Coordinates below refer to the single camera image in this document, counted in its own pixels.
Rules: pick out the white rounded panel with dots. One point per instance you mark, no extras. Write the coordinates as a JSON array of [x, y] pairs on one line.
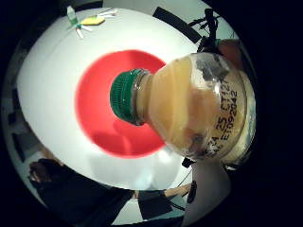
[[208, 192]]

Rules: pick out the juice bottle with green cap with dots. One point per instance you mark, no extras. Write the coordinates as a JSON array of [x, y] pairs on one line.
[[189, 104]]

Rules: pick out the red round plate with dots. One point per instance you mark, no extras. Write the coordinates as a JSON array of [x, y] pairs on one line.
[[94, 107]]

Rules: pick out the long black bar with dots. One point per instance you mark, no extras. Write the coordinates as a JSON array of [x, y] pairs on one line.
[[176, 22]]

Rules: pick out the the person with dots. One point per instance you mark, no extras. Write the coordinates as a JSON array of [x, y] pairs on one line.
[[75, 192]]

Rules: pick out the white stick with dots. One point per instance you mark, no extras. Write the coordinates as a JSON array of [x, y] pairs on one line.
[[107, 13], [86, 28], [79, 32]]

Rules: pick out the yellow flat packet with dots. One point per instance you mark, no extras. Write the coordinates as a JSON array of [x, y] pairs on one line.
[[92, 20]]

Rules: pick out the small clear bottle green label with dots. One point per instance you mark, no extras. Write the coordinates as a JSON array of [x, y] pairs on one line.
[[72, 15]]

